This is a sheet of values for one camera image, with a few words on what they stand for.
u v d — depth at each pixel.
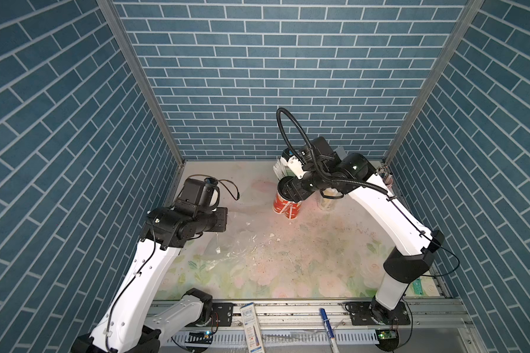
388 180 1.01
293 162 0.61
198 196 0.46
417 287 0.81
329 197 0.55
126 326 0.36
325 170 0.48
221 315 0.74
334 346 0.68
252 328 0.70
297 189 0.59
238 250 0.66
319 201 0.99
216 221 0.58
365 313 0.74
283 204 0.73
